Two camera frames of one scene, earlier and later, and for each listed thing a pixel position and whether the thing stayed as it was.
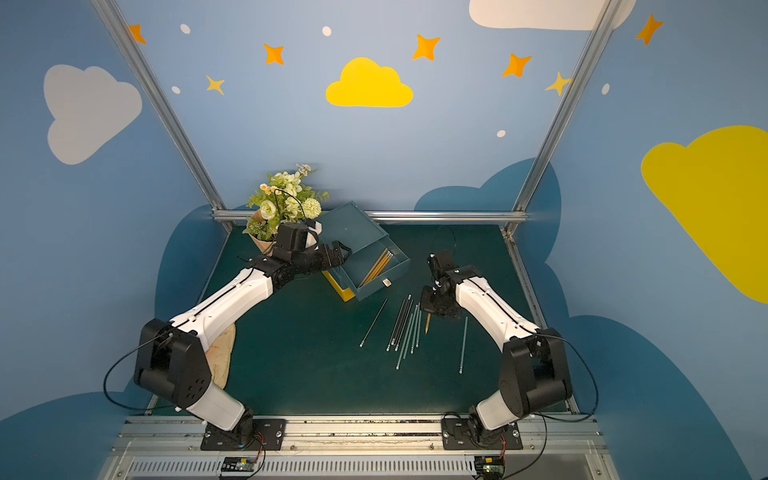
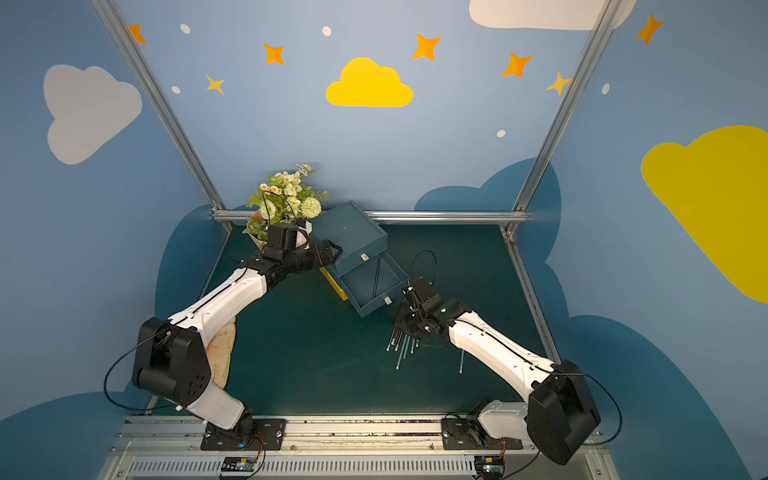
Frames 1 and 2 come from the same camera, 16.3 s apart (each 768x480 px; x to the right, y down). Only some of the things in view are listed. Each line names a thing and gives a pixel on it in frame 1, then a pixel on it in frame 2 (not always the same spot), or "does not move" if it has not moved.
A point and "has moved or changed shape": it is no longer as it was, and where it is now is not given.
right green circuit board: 489,466 does not move
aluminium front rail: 361,447 does not move
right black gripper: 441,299 to 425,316
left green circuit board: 238,464 does not move
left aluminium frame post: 164,111 does not move
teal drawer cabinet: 376,263 has moved or changed shape
